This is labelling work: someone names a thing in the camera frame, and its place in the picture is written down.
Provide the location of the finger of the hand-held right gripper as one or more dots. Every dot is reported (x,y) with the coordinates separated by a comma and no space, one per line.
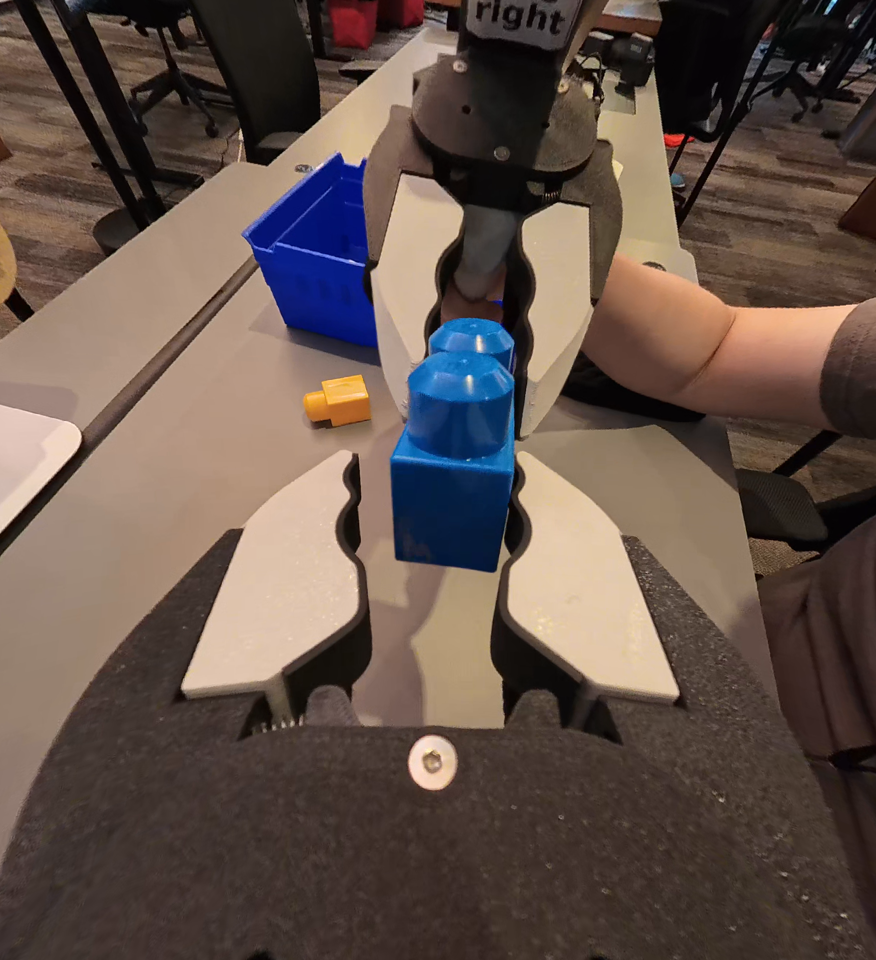
(408,262)
(561,285)

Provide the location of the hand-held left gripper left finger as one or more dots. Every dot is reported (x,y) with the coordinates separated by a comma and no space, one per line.
(280,600)

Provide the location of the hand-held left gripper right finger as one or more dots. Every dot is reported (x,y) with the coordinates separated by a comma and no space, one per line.
(588,600)

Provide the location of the blue plastic bin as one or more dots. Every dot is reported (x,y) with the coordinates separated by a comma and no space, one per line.
(310,292)

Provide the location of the orange one-stud mega block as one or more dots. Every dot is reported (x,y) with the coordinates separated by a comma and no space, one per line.
(344,401)

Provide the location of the blue mega block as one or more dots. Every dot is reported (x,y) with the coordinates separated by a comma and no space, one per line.
(445,510)

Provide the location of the person's right forearm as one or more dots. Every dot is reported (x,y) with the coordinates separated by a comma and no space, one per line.
(707,337)

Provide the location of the person's right hand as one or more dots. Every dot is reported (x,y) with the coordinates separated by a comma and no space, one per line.
(475,307)

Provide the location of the black wrist rest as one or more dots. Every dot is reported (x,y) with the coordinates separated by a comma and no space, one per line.
(610,397)

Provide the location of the black power box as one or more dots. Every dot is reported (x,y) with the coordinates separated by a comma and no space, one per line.
(629,56)

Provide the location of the red bag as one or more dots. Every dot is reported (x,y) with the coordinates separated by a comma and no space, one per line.
(353,22)
(400,11)

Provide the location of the black swivel chair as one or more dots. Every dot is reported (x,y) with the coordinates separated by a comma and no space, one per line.
(775,510)

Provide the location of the black office chair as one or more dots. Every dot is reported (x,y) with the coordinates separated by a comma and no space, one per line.
(164,45)
(265,67)

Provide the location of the instruction sheet on white stand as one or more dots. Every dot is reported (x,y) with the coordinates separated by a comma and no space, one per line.
(3,465)

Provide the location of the rolling whiteboard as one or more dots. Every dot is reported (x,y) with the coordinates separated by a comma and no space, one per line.
(108,150)

